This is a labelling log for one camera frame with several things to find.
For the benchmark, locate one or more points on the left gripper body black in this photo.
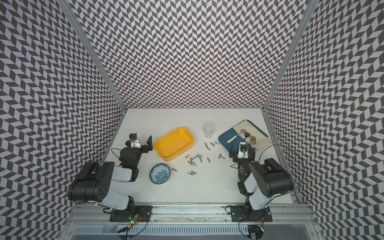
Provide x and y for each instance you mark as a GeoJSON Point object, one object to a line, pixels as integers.
{"type": "Point", "coordinates": [144, 149]}

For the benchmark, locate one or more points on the teal tray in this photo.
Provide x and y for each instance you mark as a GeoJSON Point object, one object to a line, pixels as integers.
{"type": "Point", "coordinates": [223, 138]}

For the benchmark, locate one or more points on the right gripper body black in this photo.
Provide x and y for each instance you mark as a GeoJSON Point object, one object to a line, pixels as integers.
{"type": "Point", "coordinates": [250, 158]}

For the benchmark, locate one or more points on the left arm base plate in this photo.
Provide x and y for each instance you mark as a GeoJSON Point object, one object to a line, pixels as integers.
{"type": "Point", "coordinates": [125, 216]}

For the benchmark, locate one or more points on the clear plastic cup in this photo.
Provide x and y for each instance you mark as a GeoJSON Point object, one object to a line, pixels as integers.
{"type": "Point", "coordinates": [209, 129]}

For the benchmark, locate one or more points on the yellow plastic storage box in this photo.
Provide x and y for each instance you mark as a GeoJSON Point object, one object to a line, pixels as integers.
{"type": "Point", "coordinates": [174, 144]}

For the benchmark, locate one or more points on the blue white ceramic bowl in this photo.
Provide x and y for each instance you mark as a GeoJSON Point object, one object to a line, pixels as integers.
{"type": "Point", "coordinates": [155, 169]}

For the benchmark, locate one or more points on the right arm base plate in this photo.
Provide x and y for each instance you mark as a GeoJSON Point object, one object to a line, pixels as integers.
{"type": "Point", "coordinates": [242, 214]}

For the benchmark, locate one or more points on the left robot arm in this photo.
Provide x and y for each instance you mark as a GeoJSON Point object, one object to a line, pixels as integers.
{"type": "Point", "coordinates": [93, 183]}

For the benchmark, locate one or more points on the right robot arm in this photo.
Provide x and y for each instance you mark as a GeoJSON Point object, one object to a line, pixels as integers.
{"type": "Point", "coordinates": [260, 182]}

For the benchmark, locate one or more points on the aluminium front rail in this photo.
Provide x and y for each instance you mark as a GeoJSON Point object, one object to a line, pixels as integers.
{"type": "Point", "coordinates": [168, 214]}

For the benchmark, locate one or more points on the gold round spoon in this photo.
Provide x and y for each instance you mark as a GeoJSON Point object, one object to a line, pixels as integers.
{"type": "Point", "coordinates": [252, 140]}

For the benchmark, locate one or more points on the screws in bowl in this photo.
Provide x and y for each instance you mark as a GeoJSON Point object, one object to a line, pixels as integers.
{"type": "Point", "coordinates": [161, 175]}

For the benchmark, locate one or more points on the dark round spoon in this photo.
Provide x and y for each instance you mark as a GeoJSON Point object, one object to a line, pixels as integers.
{"type": "Point", "coordinates": [247, 135]}

